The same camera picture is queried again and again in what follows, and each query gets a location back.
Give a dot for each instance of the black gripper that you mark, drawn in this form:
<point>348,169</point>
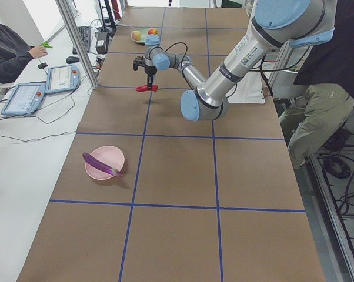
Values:
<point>150,70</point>

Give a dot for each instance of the green plate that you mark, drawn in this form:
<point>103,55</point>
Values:
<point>143,31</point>

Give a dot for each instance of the black power adapter box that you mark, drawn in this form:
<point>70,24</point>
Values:
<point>102,42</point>

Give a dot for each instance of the black computer mouse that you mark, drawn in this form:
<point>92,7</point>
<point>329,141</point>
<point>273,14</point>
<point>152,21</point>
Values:
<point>72,59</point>

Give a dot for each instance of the red chili pepper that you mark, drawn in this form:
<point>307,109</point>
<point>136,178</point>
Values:
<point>145,88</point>

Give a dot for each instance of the near teach pendant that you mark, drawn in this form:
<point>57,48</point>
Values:
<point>25,99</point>

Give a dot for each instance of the seated person black jacket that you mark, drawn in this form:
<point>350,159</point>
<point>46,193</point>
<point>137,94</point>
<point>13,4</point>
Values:
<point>15,54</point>

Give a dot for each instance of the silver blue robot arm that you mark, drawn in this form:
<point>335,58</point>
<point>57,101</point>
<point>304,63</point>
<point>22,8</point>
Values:
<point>273,23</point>

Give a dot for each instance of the peach fruit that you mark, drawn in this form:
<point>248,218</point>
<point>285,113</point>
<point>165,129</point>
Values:
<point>136,35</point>

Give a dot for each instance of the red pomegranate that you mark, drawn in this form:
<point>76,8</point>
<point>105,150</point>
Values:
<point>152,31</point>

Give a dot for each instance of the purple eggplant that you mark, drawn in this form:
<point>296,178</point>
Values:
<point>88,158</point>

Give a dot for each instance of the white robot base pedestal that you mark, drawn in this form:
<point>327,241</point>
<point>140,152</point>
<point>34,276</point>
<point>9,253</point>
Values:
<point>248,90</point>

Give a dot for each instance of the aluminium frame post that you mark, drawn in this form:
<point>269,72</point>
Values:
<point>68,19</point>

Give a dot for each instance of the far teach pendant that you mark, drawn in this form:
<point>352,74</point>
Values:
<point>62,79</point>

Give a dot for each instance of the black keyboard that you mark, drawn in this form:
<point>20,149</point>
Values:
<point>85,34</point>

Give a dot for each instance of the seated person hand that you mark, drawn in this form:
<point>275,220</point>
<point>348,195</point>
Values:
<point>38,52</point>

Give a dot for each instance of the teach pendant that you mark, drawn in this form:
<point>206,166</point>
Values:
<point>25,99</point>
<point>62,79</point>

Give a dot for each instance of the pink plate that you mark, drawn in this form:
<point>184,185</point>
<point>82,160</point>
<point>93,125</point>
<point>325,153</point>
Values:
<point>109,155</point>

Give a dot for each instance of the standing person khaki trousers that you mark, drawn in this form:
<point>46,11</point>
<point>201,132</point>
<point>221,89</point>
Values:
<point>328,74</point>

